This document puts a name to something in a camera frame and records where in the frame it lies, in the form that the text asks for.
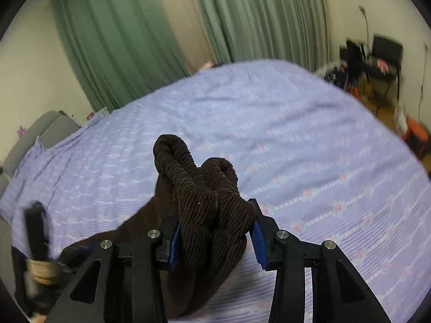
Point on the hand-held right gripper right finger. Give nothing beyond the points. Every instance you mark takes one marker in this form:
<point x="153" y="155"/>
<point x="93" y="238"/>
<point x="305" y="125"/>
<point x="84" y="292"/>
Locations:
<point x="258" y="245"/>

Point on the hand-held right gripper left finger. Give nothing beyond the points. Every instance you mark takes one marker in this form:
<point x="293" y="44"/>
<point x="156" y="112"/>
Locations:
<point x="173" y="242"/>

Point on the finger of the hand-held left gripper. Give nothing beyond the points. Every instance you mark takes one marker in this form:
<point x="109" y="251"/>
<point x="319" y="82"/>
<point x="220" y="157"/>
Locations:
<point x="35" y="228"/>

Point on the grey padded headboard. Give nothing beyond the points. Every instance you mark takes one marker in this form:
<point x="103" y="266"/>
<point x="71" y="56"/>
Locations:
<point x="30" y="141"/>

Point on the purple patterned bed sheet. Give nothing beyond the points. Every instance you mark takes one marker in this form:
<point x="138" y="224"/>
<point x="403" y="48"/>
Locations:
<point x="269" y="124"/>

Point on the dark patterned clothes pile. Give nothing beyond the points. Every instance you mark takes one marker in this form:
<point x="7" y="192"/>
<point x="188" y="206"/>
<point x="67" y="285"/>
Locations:
<point x="336" y="74"/>

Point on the orange stool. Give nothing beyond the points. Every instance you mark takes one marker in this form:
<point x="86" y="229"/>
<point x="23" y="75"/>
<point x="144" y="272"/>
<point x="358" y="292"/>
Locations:
<point x="416" y="131"/>

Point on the green curtain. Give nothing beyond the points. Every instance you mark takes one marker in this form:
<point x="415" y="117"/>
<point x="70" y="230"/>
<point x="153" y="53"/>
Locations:
<point x="262" y="16"/>
<point x="111" y="40"/>

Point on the black desk clutter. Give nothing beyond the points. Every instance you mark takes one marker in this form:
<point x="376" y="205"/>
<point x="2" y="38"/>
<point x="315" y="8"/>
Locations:
<point x="355" y="53"/>

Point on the black chair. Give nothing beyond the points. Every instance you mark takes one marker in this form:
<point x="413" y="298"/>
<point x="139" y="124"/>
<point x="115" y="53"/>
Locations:
<point x="387" y="50"/>

